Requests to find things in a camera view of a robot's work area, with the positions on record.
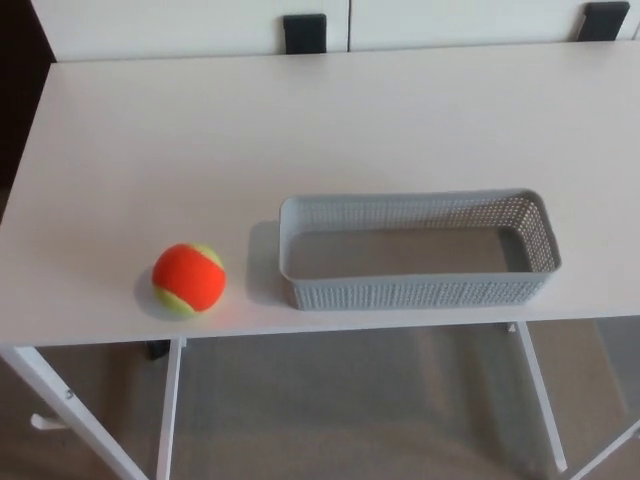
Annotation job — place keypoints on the orange and yellow tennis ball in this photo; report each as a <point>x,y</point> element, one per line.
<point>188,280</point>

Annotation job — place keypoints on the white table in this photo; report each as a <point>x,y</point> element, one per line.
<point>250,150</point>

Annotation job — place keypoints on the grey perforated plastic basket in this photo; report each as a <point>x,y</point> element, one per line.
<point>425,292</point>

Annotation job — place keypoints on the white partition panel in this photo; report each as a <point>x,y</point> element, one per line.
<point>175,25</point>
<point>465,22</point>

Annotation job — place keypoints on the black clamp bracket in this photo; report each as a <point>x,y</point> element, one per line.
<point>605,21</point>
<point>304,33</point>

